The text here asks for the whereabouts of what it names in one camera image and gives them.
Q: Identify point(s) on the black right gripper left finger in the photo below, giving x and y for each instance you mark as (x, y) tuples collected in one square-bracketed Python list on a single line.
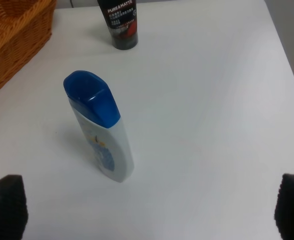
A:
[(13, 207)]

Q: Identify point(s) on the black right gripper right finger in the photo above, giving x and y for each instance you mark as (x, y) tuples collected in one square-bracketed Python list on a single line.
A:
[(284, 210)]

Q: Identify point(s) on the orange wicker basket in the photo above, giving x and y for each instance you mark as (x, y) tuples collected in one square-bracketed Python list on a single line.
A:
[(25, 27)]

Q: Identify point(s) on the white shampoo bottle blue cap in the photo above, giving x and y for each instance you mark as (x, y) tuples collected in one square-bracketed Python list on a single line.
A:
[(99, 118)]

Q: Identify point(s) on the black facial cleanser tube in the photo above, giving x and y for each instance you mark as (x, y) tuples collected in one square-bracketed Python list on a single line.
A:
[(121, 20)]

